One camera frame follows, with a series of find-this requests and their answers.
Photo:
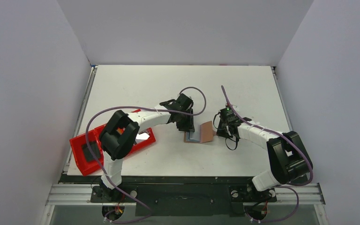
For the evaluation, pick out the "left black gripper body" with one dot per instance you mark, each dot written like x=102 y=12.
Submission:
x=187 y=123

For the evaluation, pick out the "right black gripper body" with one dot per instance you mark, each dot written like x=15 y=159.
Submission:
x=222 y=127

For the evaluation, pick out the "tan leather card holder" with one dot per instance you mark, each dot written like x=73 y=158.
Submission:
x=203 y=134

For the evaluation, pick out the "silver mirrored card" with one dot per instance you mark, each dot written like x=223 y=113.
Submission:
x=141 y=137

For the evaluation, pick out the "red three-compartment bin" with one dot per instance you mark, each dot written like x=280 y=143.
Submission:
x=84 y=160

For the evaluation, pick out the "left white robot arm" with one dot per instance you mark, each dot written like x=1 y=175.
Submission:
x=119 y=134

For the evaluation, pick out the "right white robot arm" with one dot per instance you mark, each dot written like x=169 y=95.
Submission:
x=287 y=155

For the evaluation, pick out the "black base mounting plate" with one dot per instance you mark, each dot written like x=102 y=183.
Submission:
x=182 y=196

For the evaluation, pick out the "aluminium frame rail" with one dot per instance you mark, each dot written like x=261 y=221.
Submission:
x=75 y=195

